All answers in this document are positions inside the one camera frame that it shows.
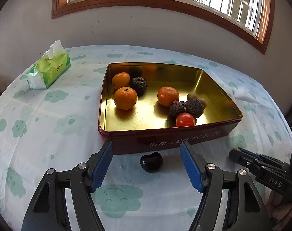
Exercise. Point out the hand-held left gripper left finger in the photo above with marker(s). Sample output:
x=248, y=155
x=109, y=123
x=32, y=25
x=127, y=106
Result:
x=101, y=170

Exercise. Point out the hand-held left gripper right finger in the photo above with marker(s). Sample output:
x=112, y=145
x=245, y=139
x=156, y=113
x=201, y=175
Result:
x=191, y=166

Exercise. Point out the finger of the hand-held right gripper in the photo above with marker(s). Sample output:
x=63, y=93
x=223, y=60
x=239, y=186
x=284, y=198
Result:
x=250, y=152
x=247, y=162

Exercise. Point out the dark cherry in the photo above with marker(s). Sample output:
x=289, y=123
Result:
x=150, y=163

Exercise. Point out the gold and red tin box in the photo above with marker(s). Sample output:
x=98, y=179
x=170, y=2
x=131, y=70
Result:
x=146, y=115

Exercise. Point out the mandarin orange with brown patch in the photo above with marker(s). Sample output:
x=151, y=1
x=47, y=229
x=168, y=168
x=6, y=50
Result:
x=167, y=97

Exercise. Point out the wrinkled dark passion fruit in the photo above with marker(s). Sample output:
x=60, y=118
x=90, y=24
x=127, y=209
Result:
x=195, y=107
x=177, y=108
x=139, y=85

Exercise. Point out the person's right hand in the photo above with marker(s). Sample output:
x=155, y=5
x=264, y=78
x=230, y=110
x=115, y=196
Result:
x=283, y=209

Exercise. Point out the red tomato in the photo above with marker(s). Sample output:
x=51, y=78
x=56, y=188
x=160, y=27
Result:
x=185, y=120

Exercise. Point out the crumpled white tissue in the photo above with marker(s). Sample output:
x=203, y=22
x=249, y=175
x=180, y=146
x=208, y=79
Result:
x=244, y=95

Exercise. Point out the cloud print tablecloth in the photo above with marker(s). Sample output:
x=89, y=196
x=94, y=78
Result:
x=52, y=130

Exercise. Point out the brown longan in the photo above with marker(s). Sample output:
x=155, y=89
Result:
x=191, y=95
x=204, y=102

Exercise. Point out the mandarin orange with stem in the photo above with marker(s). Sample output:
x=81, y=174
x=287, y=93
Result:
x=125, y=98

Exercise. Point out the small mandarin orange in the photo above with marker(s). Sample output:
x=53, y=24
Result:
x=120, y=80

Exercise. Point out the green tissue pack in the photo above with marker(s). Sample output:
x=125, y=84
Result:
x=49, y=69

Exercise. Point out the wooden framed window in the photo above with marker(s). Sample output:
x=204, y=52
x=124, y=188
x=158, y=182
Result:
x=141, y=1

